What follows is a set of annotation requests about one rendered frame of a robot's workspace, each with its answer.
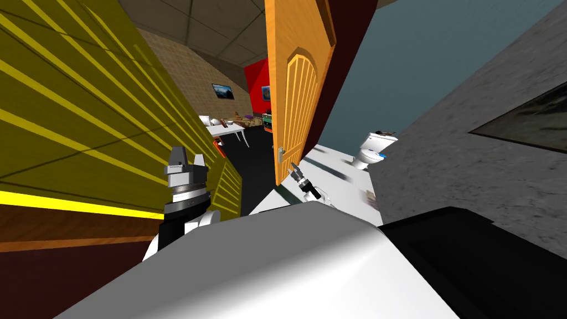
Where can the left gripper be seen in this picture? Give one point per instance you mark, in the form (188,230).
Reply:
(186,175)

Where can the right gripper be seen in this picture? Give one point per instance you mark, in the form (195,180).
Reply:
(304,181)

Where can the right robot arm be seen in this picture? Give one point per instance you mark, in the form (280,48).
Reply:
(478,266)

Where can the white table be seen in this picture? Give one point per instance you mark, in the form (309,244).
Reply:
(226,128)

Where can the dark shelf unit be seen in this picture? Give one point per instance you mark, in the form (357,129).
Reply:
(267,122)

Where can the brown bed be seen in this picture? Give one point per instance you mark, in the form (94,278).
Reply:
(246,119)

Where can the white toilet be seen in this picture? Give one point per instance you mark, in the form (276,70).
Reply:
(370,150)

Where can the orange wooden door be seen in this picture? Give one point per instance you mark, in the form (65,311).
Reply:
(297,88)

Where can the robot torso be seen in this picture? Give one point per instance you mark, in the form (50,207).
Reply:
(266,266)

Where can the dark landscape wall picture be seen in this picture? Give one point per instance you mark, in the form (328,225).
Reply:
(223,91)

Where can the blue wall picture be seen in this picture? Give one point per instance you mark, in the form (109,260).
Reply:
(266,93)

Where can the dark framed wall picture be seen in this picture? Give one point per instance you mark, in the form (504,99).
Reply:
(531,124)

